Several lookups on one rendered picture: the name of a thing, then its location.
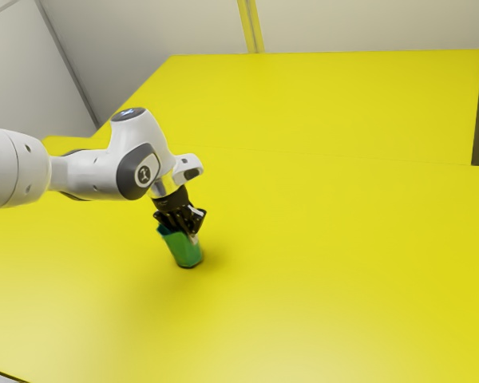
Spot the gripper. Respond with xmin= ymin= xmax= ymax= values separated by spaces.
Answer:
xmin=150 ymin=188 xmax=208 ymax=245

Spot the green faceted mug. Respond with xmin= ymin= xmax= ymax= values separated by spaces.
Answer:
xmin=156 ymin=223 xmax=203 ymax=269

